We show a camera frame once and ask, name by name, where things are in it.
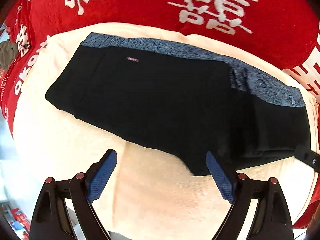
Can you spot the black pants with grey lining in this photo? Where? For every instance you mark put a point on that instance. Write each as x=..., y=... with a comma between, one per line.
x=182, y=100

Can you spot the cream sofa seat cover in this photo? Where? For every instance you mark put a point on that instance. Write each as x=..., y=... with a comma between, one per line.
x=151, y=194

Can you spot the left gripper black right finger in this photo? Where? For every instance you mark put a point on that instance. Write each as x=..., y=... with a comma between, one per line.
x=271, y=218

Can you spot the red blanket with white characters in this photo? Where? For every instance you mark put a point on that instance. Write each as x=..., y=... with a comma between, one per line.
x=284, y=33

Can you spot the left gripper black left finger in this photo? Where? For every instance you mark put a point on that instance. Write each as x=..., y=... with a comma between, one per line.
x=51, y=219

